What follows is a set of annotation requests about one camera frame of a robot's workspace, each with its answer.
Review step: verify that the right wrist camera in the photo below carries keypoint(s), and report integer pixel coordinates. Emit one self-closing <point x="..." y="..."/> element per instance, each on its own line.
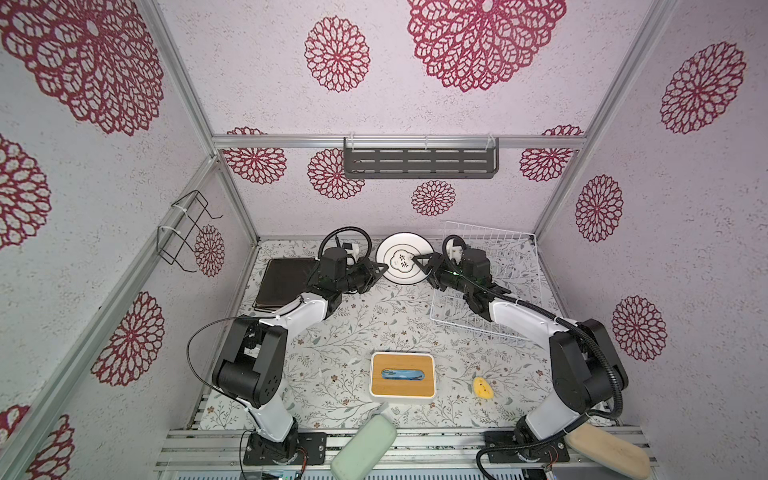
<point x="455" y="254"/>

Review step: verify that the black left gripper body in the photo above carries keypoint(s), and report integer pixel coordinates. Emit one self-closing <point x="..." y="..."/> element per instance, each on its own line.
<point x="360" y="277"/>

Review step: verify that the yellow sponge piece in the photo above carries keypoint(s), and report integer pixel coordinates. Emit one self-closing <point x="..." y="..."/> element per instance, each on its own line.
<point x="482" y="389"/>

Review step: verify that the small white round plate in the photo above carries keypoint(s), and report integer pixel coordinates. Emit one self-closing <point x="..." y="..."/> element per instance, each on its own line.
<point x="401" y="254"/>

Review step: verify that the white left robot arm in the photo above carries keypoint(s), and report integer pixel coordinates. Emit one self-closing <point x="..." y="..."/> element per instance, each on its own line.
<point x="251" y="362"/>

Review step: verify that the grey wall shelf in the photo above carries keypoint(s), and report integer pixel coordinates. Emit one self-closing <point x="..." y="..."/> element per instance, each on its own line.
<point x="421" y="163"/>

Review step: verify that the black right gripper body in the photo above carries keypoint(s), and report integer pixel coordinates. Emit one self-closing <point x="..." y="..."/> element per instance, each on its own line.
<point x="451" y="278"/>

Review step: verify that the black wire wall basket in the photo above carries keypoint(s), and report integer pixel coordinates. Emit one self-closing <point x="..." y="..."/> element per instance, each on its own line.
<point x="175" y="243"/>

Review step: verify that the beige padded cushion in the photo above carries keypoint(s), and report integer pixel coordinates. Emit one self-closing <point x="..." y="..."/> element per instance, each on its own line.
<point x="610" y="451"/>

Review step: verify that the white wooden tissue box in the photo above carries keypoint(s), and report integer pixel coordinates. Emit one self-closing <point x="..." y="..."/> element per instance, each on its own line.
<point x="402" y="377"/>

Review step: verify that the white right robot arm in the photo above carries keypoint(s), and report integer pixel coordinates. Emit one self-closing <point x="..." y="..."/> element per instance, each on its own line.
<point x="587" y="375"/>

